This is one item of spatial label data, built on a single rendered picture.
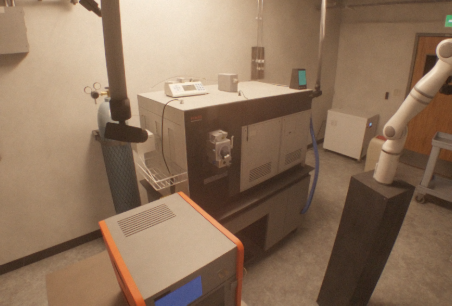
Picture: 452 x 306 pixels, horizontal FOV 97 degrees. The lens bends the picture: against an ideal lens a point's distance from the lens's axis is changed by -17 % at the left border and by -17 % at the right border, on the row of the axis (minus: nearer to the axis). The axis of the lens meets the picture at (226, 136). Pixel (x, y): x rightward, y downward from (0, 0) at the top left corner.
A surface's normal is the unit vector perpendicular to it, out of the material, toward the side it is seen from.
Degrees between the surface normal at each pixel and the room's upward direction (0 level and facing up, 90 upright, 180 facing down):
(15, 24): 90
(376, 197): 90
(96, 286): 0
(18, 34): 90
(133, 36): 90
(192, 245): 0
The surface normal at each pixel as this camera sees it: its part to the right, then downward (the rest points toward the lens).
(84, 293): 0.00, -0.94
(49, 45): 0.63, 0.26
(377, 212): -0.94, 0.11
